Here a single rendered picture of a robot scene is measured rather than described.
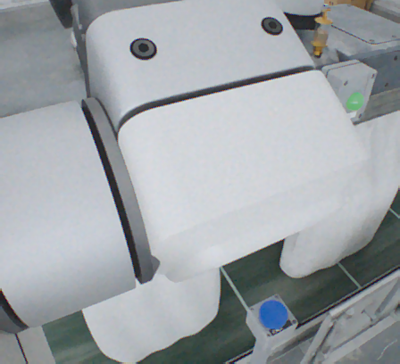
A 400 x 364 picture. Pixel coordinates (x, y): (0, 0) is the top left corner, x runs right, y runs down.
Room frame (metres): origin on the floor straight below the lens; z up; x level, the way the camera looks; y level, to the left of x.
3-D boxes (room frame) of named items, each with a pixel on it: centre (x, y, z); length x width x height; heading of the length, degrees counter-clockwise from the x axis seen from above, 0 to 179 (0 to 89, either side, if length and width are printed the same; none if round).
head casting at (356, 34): (0.68, -0.27, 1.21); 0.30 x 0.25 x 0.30; 116
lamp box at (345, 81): (0.50, -0.23, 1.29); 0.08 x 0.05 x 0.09; 116
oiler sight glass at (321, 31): (0.55, -0.19, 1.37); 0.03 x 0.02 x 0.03; 116
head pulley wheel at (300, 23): (0.68, -0.19, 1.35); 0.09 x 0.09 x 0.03
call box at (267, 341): (0.35, -0.15, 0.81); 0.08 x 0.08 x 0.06; 26
